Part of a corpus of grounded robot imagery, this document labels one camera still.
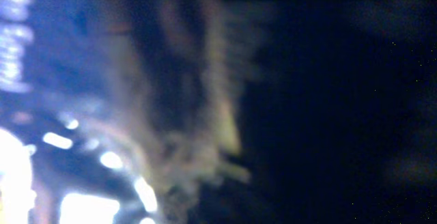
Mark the spaghetti pack with orange ends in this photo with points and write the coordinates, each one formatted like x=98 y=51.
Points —
x=184 y=73

